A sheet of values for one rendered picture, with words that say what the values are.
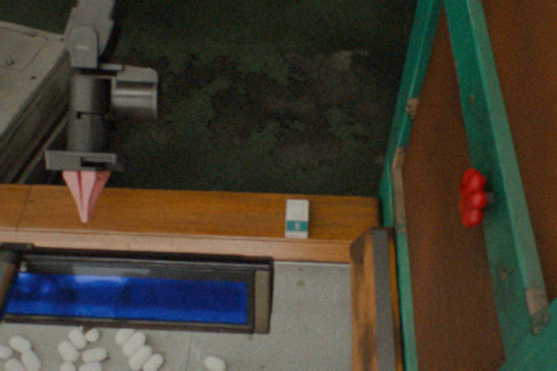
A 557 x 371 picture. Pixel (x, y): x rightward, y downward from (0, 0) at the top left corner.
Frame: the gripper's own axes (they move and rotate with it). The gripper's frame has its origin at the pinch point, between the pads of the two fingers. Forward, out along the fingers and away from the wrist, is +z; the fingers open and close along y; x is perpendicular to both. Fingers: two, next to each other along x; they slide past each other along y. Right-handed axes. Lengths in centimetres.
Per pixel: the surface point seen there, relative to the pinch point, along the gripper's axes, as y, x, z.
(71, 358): -0.5, -2.5, 20.0
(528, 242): 45, -48, -6
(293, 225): 29.7, 9.2, 0.8
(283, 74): 23, 143, -39
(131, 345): 7.7, -1.5, 17.9
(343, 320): 37.9, 4.1, 14.2
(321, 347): 34.7, 1.3, 17.6
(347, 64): 46, 147, -44
